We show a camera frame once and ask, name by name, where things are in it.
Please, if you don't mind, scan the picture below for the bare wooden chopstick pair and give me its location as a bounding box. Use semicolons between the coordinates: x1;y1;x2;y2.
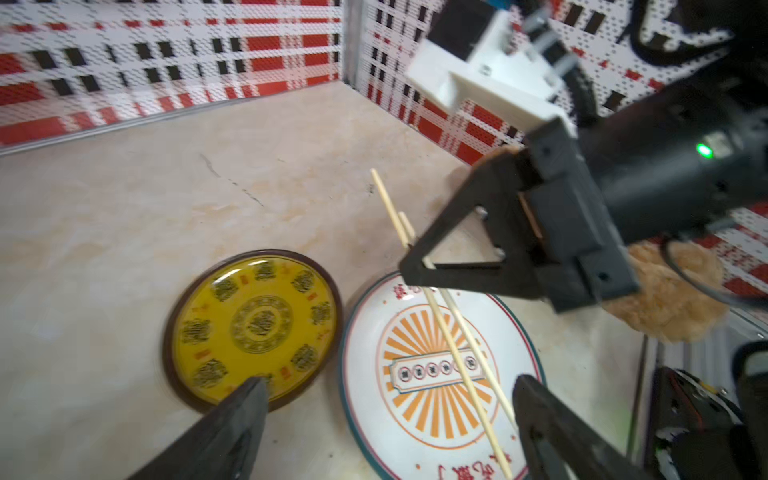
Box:
370;169;515;479

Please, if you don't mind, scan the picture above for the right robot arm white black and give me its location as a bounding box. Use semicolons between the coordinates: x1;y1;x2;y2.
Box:
399;1;767;312

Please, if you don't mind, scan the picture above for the white plate orange sunburst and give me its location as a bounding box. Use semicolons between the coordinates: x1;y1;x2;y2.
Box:
340;272;546;479

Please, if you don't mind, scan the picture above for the brown teddy bear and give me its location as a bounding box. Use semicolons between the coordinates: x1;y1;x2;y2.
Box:
602;241;730;343

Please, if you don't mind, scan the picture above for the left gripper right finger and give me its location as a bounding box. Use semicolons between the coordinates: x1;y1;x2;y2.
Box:
512;375;650;480

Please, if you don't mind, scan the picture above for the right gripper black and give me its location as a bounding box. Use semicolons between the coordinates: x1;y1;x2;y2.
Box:
399;118;639;313

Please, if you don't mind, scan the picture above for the yellow patterned plate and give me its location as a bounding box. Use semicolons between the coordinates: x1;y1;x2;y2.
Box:
162;249;343;413

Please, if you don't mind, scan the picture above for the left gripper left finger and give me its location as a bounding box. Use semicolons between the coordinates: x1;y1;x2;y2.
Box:
131;377;268;479

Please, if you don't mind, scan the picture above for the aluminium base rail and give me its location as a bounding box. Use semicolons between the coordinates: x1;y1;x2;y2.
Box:
627;309;767;479

